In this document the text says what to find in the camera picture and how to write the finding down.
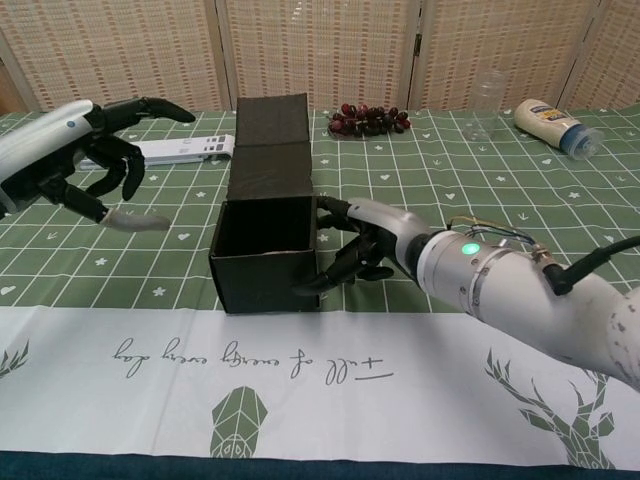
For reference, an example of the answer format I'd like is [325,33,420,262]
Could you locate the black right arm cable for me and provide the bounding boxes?
[532,233,640,297]

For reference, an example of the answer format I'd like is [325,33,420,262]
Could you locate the green checked tablecloth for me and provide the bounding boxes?
[0,107,640,474]

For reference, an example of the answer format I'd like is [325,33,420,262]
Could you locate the bamboo folding screen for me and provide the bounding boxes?
[0,0,640,114]

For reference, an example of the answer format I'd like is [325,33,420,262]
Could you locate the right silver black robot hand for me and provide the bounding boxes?
[290,196,431,301]

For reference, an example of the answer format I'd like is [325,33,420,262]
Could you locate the white folding stand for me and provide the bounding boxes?
[79,134,237,169]

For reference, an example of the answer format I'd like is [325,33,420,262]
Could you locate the black paper box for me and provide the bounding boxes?
[208,92,324,316]

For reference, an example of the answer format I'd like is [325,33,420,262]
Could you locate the mayonnaise squeeze bottle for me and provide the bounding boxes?
[513,98,606,157]

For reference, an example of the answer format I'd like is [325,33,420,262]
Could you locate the dark red grape bunch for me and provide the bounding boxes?
[327,103,412,139]

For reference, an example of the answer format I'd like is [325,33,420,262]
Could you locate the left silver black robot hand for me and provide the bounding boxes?
[0,97,197,232]

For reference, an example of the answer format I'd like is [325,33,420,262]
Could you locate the clear plastic jar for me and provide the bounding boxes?
[462,69,507,144]

